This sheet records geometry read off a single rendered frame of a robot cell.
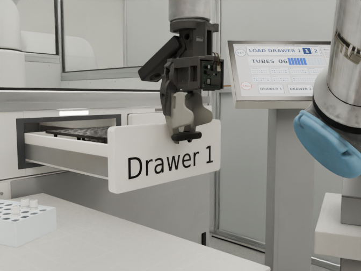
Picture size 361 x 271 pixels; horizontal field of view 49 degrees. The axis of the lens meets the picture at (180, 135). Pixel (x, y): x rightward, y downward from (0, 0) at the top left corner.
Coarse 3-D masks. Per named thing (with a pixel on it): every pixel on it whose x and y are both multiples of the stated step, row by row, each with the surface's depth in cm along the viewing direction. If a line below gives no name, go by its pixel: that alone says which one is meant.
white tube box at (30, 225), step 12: (0, 204) 68; (12, 204) 67; (0, 216) 60; (24, 216) 60; (36, 216) 60; (48, 216) 62; (0, 228) 58; (12, 228) 57; (24, 228) 58; (36, 228) 60; (48, 228) 63; (0, 240) 58; (12, 240) 57; (24, 240) 58
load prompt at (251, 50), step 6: (246, 48) 154; (252, 48) 154; (258, 48) 155; (264, 48) 155; (270, 48) 155; (276, 48) 155; (282, 48) 155; (288, 48) 155; (294, 48) 155; (300, 48) 156; (306, 48) 156; (312, 48) 156; (318, 48) 156; (252, 54) 153; (258, 54) 153; (264, 54) 153; (270, 54) 153; (276, 54) 153; (282, 54) 153; (288, 54) 153; (294, 54) 154; (300, 54) 154; (306, 54) 154; (312, 54) 154; (318, 54) 154
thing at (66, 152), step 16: (32, 144) 85; (48, 144) 81; (64, 144) 77; (80, 144) 73; (96, 144) 70; (32, 160) 86; (48, 160) 81; (64, 160) 77; (80, 160) 73; (96, 160) 70; (96, 176) 70
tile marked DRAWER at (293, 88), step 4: (288, 84) 144; (292, 84) 145; (296, 84) 145; (300, 84) 145; (304, 84) 145; (308, 84) 145; (288, 88) 143; (292, 88) 144; (296, 88) 144; (300, 88) 144; (304, 88) 144; (308, 88) 144; (312, 88) 144; (292, 92) 142; (296, 92) 142; (300, 92) 143; (304, 92) 143; (308, 92) 143; (312, 92) 143
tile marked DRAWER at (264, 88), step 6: (258, 84) 144; (264, 84) 144; (270, 84) 144; (276, 84) 144; (282, 84) 144; (258, 90) 142; (264, 90) 142; (270, 90) 142; (276, 90) 143; (282, 90) 143
